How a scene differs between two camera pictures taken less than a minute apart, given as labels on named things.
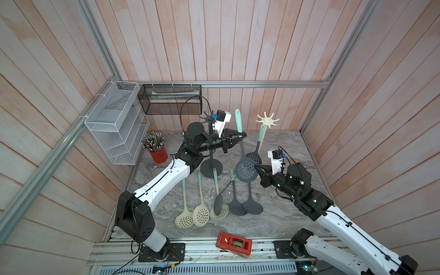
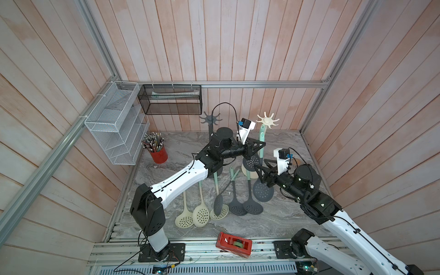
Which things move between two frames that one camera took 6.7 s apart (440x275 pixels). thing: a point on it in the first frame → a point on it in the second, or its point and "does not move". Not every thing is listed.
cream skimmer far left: [185, 219] does not move
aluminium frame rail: [222, 82] does not move
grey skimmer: [251, 205] does not move
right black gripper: [265, 183] does not move
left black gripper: [227, 141] → [249, 146]
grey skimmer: [246, 170] → [262, 191]
